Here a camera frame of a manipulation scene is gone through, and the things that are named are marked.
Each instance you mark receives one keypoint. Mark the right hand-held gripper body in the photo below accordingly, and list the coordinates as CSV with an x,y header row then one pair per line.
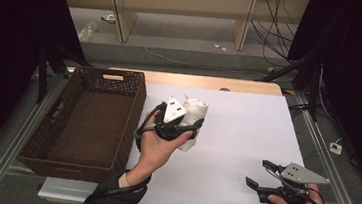
x,y
302,175

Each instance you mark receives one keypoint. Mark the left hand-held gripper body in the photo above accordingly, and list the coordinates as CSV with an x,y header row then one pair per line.
x,y
173,109

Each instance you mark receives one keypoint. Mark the white baby shirt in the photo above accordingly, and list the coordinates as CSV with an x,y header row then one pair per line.
x,y
196,112

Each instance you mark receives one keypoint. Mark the brown woven basket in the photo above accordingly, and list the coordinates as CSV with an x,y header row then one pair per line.
x,y
93,123

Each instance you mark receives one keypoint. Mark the person's left hand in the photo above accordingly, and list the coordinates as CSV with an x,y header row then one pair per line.
x,y
154,153

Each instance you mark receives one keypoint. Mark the white power strip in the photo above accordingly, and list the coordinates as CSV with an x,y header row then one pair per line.
x,y
335,148

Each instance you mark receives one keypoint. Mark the dark table grommet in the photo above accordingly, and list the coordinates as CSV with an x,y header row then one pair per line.
x,y
224,89

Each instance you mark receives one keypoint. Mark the yellow tape piece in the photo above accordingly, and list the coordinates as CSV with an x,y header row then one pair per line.
x,y
270,69
289,91

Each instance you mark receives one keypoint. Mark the wooden shelf unit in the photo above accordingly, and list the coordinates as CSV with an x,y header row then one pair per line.
x,y
123,22

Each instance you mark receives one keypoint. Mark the small white plug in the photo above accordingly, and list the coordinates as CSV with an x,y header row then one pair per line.
x,y
110,18

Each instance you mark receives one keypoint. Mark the clear plastic bag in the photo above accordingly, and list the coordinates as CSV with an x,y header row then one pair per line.
x,y
87,32

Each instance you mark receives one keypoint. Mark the aluminium floor rail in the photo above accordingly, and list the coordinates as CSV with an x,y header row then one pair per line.
x,y
13,152
315,125

